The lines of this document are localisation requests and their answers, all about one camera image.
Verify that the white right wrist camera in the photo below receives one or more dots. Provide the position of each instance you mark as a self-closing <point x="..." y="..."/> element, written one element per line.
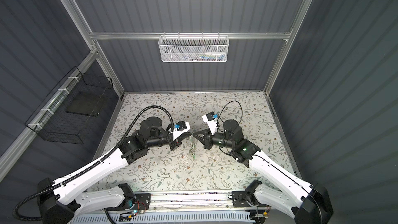
<point x="211" y="120"/>

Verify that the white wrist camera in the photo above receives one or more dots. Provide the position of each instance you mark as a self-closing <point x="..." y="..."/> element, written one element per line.
<point x="181" y="127"/>
<point x="211" y="120"/>

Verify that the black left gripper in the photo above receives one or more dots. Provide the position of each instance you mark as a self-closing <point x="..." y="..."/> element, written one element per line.
<point x="178" y="141"/>

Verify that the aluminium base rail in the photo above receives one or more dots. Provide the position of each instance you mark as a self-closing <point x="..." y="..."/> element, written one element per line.
<point x="186" y="199"/>

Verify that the aluminium frame corner post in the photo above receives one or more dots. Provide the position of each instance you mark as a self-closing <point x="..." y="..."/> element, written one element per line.
<point x="285" y="49"/>

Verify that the white wire mesh basket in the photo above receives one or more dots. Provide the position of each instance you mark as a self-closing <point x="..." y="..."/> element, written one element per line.
<point x="173" y="50"/>

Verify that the left side aluminium rail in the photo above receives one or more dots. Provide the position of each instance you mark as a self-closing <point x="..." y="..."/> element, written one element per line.
<point x="27" y="136"/>

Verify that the items in white basket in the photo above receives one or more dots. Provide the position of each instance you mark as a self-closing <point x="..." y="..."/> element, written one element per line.
<point x="214" y="56"/>

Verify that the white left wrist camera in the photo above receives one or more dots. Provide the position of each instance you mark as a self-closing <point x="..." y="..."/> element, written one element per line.
<point x="181" y="127"/>

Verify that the black wire basket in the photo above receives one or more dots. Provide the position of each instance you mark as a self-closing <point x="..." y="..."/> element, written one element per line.
<point x="69" y="115"/>

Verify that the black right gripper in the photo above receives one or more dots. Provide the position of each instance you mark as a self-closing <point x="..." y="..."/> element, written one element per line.
<point x="207" y="140"/>

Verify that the left aluminium frame post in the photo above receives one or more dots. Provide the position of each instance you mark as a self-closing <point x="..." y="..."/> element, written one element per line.
<point x="85" y="31"/>

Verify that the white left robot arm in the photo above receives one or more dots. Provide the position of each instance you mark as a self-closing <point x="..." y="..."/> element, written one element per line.
<point x="71" y="199"/>

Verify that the black foam pad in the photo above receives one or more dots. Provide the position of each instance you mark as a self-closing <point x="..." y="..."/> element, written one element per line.
<point x="86" y="104"/>

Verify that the horizontal aluminium frame bar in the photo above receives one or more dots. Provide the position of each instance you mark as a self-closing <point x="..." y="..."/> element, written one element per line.
<point x="189" y="35"/>

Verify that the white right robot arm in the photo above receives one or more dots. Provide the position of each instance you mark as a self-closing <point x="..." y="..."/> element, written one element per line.
<point x="316" y="208"/>

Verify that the white slotted cable duct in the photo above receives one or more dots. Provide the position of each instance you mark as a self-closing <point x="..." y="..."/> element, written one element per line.
<point x="199" y="217"/>

